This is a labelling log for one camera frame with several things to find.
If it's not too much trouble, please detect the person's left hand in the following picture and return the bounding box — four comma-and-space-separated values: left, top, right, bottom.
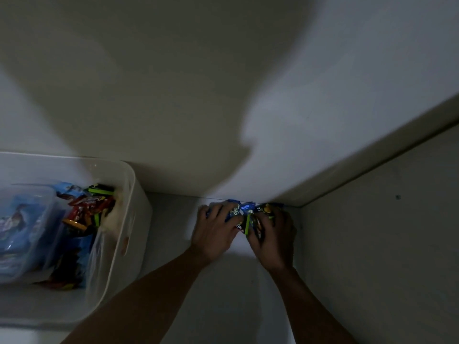
189, 203, 245, 265

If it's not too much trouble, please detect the person's right hand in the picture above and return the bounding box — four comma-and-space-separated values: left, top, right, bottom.
245, 206, 298, 273

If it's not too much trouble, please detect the white plastic storage bin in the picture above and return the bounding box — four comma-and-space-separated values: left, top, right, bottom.
0, 150, 154, 329

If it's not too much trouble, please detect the pile of candies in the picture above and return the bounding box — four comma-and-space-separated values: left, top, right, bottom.
33, 182, 286, 291

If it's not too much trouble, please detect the person's left forearm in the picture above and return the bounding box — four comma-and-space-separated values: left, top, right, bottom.
61, 247, 213, 344

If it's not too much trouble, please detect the person's right forearm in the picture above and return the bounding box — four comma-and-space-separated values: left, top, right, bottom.
267, 267, 358, 344

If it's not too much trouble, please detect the white shelf unit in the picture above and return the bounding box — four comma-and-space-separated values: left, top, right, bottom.
279, 95, 459, 344

